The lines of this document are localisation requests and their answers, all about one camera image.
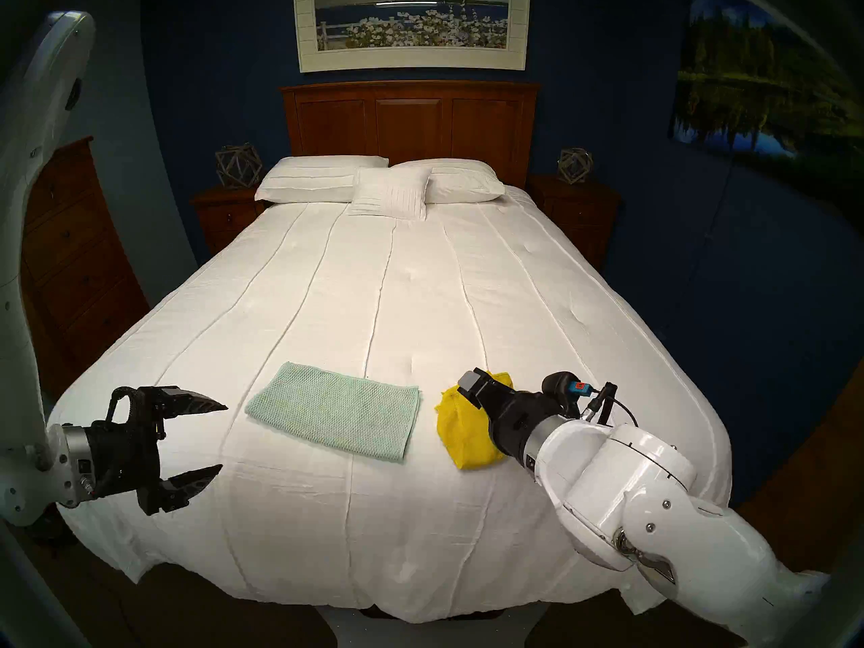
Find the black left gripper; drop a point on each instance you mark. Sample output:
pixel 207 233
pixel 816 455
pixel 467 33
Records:
pixel 121 451

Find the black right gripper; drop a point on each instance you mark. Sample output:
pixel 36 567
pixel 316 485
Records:
pixel 523 420

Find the yellow hand towel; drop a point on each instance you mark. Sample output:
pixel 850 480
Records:
pixel 462 430

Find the mint green hand towel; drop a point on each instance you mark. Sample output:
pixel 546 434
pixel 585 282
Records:
pixel 337 410

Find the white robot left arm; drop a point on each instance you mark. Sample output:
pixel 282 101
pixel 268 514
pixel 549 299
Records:
pixel 34 181

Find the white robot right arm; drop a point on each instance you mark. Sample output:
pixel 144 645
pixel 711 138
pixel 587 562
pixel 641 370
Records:
pixel 675 505

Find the white bed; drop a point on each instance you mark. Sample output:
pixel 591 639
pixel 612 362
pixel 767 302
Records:
pixel 405 295

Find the brown wooden nightstand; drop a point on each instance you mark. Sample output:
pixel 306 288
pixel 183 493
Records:
pixel 223 218
pixel 577 214

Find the long white pillow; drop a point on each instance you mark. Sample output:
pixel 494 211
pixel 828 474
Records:
pixel 466 181
pixel 304 177

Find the brown wooden dresser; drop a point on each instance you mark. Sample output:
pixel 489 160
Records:
pixel 81 262

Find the small square white pillow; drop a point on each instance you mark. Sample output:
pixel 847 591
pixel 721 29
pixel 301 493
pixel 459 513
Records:
pixel 390 194

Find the brown wooden headboard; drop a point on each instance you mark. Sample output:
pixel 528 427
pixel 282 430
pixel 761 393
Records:
pixel 412 120

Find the framed flower seascape picture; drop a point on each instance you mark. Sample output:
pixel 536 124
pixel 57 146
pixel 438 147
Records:
pixel 412 32

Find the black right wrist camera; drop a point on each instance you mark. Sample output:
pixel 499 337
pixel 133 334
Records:
pixel 560 387

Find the forest lake wall poster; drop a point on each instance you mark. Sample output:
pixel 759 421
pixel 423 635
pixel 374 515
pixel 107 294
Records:
pixel 756 79

